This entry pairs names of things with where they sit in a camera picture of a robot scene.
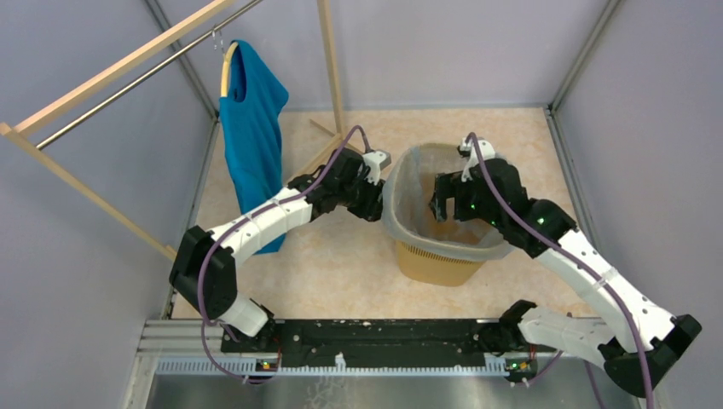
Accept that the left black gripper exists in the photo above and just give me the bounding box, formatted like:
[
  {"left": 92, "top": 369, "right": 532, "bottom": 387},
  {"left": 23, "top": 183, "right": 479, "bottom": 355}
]
[{"left": 338, "top": 169, "right": 389, "bottom": 223}]

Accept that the light blue plastic trash bag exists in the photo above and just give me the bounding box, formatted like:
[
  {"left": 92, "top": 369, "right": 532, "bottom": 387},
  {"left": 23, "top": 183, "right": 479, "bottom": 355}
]
[{"left": 381, "top": 143, "right": 513, "bottom": 262}]

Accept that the yellow plastic trash bin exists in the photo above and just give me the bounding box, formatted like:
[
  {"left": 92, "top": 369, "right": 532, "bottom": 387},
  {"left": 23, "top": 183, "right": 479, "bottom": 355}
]
[{"left": 395, "top": 169, "right": 493, "bottom": 288}]

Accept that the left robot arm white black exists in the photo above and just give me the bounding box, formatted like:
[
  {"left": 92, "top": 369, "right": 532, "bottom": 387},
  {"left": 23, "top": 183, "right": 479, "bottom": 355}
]
[{"left": 169, "top": 148, "right": 391, "bottom": 352}]

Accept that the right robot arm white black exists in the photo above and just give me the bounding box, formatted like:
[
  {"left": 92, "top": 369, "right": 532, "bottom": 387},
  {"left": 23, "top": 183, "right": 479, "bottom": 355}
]
[{"left": 430, "top": 158, "right": 702, "bottom": 398}]

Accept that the blue t-shirt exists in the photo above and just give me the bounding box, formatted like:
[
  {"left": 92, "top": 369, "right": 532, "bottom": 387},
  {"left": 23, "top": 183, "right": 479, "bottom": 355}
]
[{"left": 217, "top": 39, "right": 290, "bottom": 256}]

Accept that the wooden clothes hanger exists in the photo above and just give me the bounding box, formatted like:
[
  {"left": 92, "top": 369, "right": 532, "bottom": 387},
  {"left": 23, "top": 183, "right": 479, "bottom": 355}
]
[{"left": 220, "top": 41, "right": 238, "bottom": 97}]

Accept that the wooden clothes rack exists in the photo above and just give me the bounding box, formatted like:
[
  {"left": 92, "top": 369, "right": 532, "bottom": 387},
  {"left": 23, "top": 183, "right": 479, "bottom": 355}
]
[{"left": 1, "top": 1, "right": 331, "bottom": 270}]

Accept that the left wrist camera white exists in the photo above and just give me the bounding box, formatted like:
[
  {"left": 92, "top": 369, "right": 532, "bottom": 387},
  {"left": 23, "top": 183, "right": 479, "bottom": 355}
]
[{"left": 362, "top": 150, "right": 391, "bottom": 185}]

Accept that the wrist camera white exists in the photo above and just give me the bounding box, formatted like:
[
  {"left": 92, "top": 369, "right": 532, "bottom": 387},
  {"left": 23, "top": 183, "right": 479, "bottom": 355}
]
[
  {"left": 458, "top": 136, "right": 498, "bottom": 182},
  {"left": 362, "top": 150, "right": 391, "bottom": 185}
]

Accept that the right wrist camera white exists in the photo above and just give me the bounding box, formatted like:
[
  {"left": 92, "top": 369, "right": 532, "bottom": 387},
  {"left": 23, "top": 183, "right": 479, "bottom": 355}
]
[{"left": 458, "top": 136, "right": 498, "bottom": 182}]

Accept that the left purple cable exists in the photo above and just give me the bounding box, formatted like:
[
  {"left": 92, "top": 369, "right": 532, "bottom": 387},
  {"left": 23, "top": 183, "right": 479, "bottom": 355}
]
[{"left": 194, "top": 124, "right": 374, "bottom": 386}]

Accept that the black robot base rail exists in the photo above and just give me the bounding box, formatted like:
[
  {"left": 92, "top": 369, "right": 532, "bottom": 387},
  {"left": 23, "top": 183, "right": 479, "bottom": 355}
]
[{"left": 221, "top": 319, "right": 542, "bottom": 369}]

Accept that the white toothed cable duct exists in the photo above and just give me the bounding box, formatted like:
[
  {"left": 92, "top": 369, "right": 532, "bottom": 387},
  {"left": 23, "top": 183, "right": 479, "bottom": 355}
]
[{"left": 155, "top": 354, "right": 509, "bottom": 377}]

